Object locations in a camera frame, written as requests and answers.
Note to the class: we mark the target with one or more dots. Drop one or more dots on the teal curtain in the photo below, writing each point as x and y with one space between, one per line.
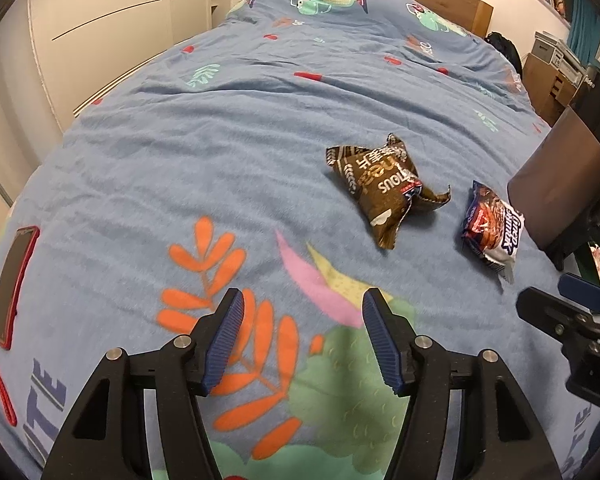
585 30

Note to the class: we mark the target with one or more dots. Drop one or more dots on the brown snack bag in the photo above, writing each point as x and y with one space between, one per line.
380 185

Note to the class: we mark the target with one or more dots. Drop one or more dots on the white and orange snack bag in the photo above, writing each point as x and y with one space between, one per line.
495 230

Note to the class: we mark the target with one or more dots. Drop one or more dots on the blue printed blanket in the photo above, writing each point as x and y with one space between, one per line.
229 110

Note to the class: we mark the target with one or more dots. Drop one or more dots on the grey printer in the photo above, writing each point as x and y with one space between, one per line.
547 50

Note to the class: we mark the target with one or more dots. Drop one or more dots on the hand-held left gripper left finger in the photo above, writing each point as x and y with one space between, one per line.
224 340

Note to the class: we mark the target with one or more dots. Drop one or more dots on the phone in red case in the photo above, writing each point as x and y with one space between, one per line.
9 285

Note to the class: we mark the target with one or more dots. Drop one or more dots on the white wardrobe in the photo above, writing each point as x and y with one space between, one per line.
104 20

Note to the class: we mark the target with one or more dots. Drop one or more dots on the brown chair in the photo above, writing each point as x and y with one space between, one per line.
560 175

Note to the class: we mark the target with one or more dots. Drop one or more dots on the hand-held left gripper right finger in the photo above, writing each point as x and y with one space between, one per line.
382 340

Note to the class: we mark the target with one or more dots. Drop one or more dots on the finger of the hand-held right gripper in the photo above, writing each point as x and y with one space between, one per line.
587 287
540 310

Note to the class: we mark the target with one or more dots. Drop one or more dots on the brown drawer unit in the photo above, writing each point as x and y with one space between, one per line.
540 85

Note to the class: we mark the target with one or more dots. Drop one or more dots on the black bag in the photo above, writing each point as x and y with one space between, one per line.
505 47

